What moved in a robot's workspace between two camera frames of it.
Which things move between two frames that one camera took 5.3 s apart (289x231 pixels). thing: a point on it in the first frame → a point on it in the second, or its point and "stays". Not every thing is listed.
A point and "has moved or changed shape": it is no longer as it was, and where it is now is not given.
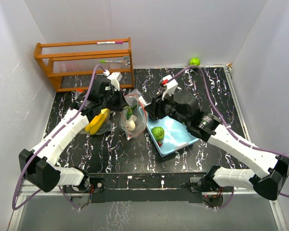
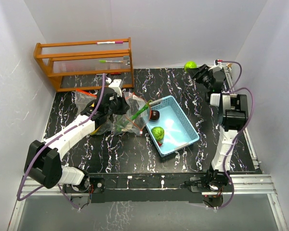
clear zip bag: x=134 y=117 has moved or changed shape
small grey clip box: x=126 y=58 stays
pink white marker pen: x=110 y=42 stays
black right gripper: x=155 y=109 → x=198 y=73
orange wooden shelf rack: x=70 y=66 stays
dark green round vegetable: x=158 y=133 stays
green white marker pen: x=105 y=61 stays
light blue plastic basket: x=177 y=135 stays
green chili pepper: x=130 y=111 → x=141 y=110
